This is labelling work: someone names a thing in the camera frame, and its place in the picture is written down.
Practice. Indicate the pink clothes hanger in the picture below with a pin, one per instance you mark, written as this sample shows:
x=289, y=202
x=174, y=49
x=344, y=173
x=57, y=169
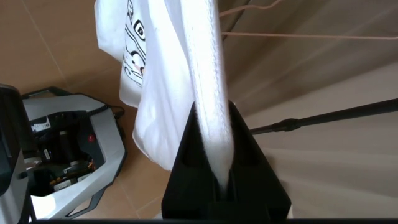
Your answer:
x=311, y=36

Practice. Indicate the white printed t-shirt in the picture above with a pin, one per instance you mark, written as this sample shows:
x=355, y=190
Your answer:
x=168, y=93

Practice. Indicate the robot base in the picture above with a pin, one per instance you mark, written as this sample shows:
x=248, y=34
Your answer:
x=102, y=130

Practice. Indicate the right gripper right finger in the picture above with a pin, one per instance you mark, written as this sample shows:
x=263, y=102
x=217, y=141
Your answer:
x=258, y=186

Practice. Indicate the beige curtain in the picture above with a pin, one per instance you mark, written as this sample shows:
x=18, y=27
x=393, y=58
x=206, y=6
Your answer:
x=326, y=77

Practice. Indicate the black clothes rack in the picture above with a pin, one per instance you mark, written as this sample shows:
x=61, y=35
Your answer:
x=326, y=117

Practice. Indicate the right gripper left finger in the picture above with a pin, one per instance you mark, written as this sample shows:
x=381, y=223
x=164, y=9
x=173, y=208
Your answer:
x=189, y=180

